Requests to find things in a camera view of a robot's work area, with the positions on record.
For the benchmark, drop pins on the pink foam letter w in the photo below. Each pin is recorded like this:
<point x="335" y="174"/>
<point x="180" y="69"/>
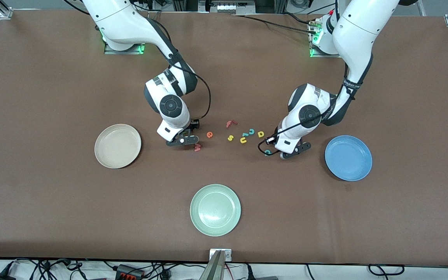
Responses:
<point x="197" y="147"/>

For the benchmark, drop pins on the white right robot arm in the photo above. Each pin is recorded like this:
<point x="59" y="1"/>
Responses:
<point x="123" y="23"/>

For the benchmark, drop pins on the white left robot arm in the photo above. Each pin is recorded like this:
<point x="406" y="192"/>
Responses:
<point x="356" y="31"/>

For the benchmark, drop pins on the blue plate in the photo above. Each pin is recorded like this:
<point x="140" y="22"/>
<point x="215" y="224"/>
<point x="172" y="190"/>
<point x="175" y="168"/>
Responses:
<point x="348" y="158"/>

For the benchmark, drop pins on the beige brown plate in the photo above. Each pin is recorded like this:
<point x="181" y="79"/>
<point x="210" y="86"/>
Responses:
<point x="118" y="146"/>

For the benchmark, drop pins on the pale green plate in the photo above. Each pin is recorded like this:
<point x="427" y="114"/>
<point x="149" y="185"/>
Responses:
<point x="215" y="210"/>

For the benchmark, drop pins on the aluminium profile beam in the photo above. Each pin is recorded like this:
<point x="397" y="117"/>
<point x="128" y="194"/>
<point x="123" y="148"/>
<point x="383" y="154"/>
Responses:
<point x="214" y="268"/>

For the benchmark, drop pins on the silver control box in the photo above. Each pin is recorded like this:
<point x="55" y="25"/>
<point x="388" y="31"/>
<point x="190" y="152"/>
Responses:
<point x="228" y="7"/>

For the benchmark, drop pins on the black power strip orange switches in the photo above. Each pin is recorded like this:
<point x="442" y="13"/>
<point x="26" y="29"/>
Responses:
<point x="128" y="271"/>

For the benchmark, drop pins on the brown table cover sheet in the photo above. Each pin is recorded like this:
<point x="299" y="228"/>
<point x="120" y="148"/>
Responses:
<point x="53" y="214"/>

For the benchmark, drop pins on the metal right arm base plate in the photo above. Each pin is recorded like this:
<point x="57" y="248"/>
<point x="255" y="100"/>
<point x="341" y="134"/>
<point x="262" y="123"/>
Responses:
<point x="111" y="50"/>

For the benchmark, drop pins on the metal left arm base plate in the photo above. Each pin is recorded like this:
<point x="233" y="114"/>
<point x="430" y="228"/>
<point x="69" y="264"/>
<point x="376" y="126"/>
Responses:
<point x="342" y="54"/>

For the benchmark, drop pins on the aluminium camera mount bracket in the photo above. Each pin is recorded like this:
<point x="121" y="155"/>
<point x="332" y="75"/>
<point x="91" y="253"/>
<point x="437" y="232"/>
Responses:
<point x="228" y="254"/>

